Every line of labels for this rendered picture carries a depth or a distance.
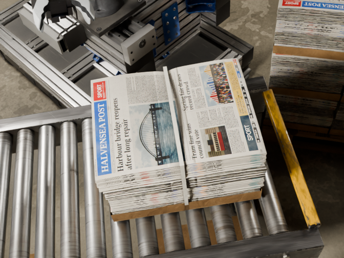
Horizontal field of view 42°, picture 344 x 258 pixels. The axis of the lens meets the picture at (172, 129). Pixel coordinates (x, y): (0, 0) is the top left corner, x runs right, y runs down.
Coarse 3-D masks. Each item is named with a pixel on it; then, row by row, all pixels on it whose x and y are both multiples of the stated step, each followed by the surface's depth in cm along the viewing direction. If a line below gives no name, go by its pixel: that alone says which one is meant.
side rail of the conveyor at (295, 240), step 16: (240, 240) 109; (256, 240) 109; (272, 240) 108; (288, 240) 108; (304, 240) 108; (320, 240) 107; (144, 256) 109; (160, 256) 108; (176, 256) 108; (192, 256) 108; (208, 256) 107; (224, 256) 107; (240, 256) 107; (256, 256) 106; (272, 256) 107; (288, 256) 108; (304, 256) 111
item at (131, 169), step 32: (96, 96) 108; (128, 96) 107; (96, 128) 103; (128, 128) 102; (160, 128) 102; (96, 160) 98; (128, 160) 97; (160, 160) 97; (128, 192) 103; (160, 192) 105
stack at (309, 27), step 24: (288, 0) 153; (312, 0) 152; (336, 0) 151; (288, 24) 157; (312, 24) 154; (336, 24) 152; (312, 48) 164; (336, 48) 161; (288, 72) 176; (312, 72) 173; (336, 72) 170; (288, 96) 189; (288, 120) 201; (312, 120) 197; (336, 120) 193; (312, 144) 214
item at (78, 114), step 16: (256, 80) 138; (256, 96) 138; (48, 112) 137; (64, 112) 136; (80, 112) 136; (256, 112) 145; (0, 128) 135; (16, 128) 134; (32, 128) 135; (80, 128) 138
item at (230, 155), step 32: (192, 64) 112; (224, 64) 111; (192, 96) 106; (224, 96) 105; (192, 128) 101; (224, 128) 100; (256, 128) 99; (224, 160) 96; (256, 160) 98; (224, 192) 110
